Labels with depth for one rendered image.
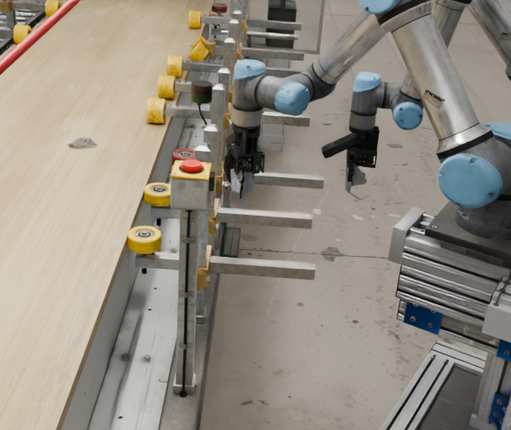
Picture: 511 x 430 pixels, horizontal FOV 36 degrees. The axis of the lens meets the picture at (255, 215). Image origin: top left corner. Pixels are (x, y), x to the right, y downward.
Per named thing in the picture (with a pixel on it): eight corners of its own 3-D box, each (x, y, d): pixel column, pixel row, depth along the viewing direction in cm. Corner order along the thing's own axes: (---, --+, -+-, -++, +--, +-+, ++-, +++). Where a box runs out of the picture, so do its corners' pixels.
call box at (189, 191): (210, 198, 151) (211, 162, 148) (206, 215, 145) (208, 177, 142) (174, 195, 151) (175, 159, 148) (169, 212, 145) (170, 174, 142)
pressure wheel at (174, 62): (181, 74, 291) (182, 79, 299) (182, 53, 291) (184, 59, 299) (165, 73, 291) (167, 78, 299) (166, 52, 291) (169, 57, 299)
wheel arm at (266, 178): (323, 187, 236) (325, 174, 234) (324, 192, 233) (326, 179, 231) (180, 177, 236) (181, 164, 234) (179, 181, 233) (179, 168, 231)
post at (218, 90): (217, 233, 240) (225, 83, 218) (217, 238, 236) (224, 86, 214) (206, 232, 240) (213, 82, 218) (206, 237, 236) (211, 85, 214)
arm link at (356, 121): (351, 115, 220) (349, 106, 227) (349, 130, 222) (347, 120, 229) (377, 117, 220) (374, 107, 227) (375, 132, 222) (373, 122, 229)
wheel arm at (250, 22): (300, 29, 364) (301, 21, 362) (300, 31, 361) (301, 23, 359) (194, 20, 364) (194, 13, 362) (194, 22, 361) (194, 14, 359)
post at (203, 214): (203, 320, 194) (211, 142, 172) (202, 328, 191) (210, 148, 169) (189, 319, 194) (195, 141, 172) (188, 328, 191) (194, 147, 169)
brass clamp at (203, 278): (213, 262, 195) (214, 245, 192) (208, 292, 183) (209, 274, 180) (188, 260, 195) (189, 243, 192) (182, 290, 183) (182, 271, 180)
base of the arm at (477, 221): (531, 220, 176) (541, 180, 172) (514, 246, 164) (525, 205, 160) (466, 201, 183) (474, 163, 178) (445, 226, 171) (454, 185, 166)
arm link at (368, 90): (386, 79, 214) (355, 78, 215) (380, 117, 219) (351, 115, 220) (383, 72, 221) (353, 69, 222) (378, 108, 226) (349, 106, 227)
